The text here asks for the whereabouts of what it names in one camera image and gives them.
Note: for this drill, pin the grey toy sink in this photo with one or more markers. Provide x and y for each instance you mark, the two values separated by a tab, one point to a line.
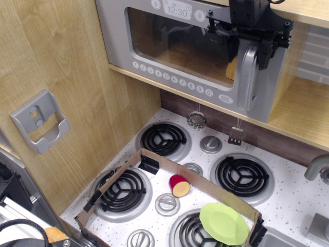
317	234

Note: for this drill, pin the back right stove burner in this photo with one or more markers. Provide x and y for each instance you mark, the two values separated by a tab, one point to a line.
245	176

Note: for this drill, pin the grey back stove knob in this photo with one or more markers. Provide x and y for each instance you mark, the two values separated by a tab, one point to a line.
211	144

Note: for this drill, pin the front right stove burner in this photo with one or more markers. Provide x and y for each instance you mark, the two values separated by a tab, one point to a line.
187	230

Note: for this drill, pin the red yellow toy fruit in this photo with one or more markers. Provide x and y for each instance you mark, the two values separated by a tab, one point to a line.
179	185

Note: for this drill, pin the hanging silver spatula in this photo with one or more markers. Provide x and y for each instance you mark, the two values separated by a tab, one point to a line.
236	134

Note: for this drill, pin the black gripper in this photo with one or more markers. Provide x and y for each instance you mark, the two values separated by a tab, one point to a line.
252	21

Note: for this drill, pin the grey front stove knob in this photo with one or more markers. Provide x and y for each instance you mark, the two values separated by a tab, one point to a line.
141	238

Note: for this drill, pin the hanging silver strainer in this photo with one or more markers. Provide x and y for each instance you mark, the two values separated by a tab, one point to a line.
197	119

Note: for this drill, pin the front left stove burner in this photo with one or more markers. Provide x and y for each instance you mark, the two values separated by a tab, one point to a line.
126	199

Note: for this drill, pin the cardboard barrier frame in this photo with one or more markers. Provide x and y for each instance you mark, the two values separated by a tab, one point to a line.
152	201

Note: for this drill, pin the grey toy faucet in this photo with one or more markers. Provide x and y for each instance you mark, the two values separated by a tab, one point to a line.
318	165

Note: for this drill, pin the grey middle stove knob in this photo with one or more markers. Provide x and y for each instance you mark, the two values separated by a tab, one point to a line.
194	168

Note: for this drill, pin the orange object bottom left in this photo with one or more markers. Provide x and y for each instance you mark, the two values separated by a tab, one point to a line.
54	234

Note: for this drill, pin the green toy plate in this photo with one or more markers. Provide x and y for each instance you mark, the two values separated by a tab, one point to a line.
224	224

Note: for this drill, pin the grey toy microwave door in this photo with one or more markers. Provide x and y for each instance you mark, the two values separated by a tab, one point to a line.
168	42

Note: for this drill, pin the grey centre stove knob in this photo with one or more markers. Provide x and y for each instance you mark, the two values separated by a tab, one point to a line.
167	205

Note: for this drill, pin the grey stove knob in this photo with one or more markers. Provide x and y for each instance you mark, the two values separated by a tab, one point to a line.
141	238
167	205
211	144
194	168

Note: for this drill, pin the yellow toy corn cob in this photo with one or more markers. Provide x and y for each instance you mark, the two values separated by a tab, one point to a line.
231	68

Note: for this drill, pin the wooden shelf unit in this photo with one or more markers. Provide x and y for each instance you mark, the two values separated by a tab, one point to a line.
301	110

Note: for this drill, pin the stove burner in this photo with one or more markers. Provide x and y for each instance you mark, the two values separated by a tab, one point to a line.
165	139
126	199
187	230
245	176

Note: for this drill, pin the grey wall phone holder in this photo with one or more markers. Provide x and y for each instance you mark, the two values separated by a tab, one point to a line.
35	113

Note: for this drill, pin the back left stove burner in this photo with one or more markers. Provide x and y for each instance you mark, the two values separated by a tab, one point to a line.
165	139

